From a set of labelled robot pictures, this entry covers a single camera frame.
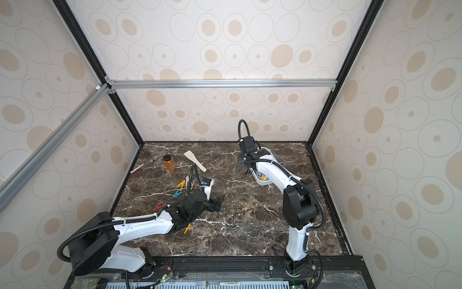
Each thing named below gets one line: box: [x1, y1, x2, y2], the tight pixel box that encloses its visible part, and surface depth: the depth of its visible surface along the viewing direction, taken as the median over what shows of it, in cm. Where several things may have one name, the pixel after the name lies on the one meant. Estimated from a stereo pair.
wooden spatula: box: [183, 149, 207, 173], surface depth 115 cm
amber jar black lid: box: [163, 154, 175, 172], surface depth 102 cm
